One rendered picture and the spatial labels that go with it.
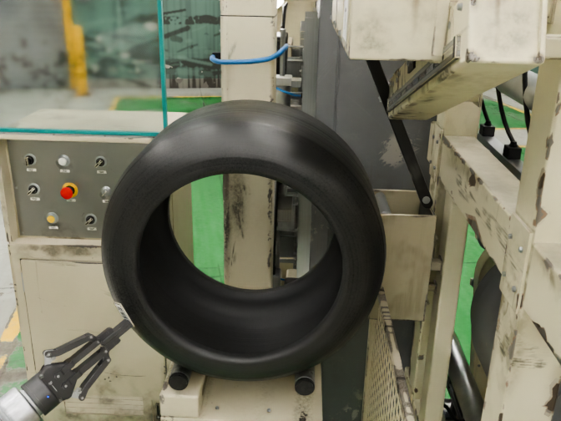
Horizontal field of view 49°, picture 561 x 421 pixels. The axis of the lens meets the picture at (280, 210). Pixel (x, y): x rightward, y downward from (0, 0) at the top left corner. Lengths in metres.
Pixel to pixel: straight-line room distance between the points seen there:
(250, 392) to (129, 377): 0.87
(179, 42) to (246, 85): 8.73
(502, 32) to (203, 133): 0.60
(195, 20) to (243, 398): 8.99
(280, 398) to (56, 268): 0.99
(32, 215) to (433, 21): 1.63
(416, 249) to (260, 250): 0.41
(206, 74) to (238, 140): 9.16
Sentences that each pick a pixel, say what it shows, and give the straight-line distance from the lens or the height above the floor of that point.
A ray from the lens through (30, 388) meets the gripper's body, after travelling 1.32.
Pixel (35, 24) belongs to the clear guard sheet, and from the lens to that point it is 2.04.
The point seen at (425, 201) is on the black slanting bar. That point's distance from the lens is 1.56.
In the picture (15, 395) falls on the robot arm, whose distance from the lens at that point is 1.31.
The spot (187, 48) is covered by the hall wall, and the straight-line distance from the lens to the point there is 10.26.
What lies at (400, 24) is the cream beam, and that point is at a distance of 0.90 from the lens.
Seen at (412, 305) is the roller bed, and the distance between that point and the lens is 1.67.
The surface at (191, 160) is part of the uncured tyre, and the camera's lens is 1.18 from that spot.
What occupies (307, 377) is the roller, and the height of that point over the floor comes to 0.92.
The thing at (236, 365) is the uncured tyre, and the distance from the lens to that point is 1.36.
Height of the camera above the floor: 1.75
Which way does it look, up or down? 21 degrees down
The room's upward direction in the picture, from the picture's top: 1 degrees clockwise
